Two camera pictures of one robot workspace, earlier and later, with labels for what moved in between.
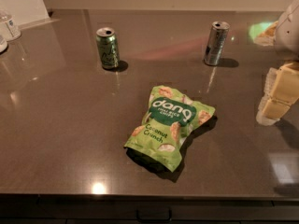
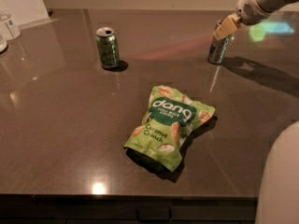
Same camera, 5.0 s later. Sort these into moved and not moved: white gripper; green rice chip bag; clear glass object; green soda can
Moved: white gripper
Not moved: green soda can; clear glass object; green rice chip bag
